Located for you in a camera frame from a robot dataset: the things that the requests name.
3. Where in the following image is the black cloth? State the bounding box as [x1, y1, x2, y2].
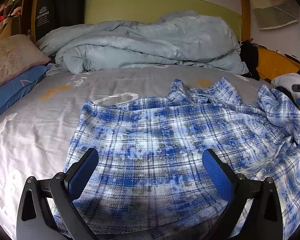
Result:
[239, 40, 260, 80]

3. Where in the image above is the blue plaid shirt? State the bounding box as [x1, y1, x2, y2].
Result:
[52, 77, 300, 240]

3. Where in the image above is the green headboard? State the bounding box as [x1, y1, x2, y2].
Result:
[84, 0, 243, 43]

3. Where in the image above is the wooden bed frame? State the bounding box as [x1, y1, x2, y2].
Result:
[240, 0, 252, 43]

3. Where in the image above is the grey printed bed sheet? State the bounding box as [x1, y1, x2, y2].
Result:
[0, 64, 275, 240]

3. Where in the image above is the white folded garment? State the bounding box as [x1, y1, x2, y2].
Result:
[272, 73, 300, 115]

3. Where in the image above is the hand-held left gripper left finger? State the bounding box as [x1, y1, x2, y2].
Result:
[16, 147, 99, 240]

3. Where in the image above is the orange cloth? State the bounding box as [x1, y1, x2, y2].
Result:
[255, 46, 300, 85]

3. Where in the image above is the black printed bag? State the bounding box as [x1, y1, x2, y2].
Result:
[35, 0, 88, 43]

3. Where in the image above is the cluttered wooden shelf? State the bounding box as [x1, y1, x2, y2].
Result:
[0, 0, 37, 43]

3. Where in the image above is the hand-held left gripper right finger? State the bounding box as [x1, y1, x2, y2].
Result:
[202, 149, 283, 240]

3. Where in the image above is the blue pillow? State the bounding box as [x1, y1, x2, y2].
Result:
[0, 64, 53, 125]

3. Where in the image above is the light blue duvet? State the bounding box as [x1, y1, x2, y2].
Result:
[36, 9, 249, 75]

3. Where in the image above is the beige pillow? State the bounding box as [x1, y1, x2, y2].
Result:
[0, 34, 51, 93]

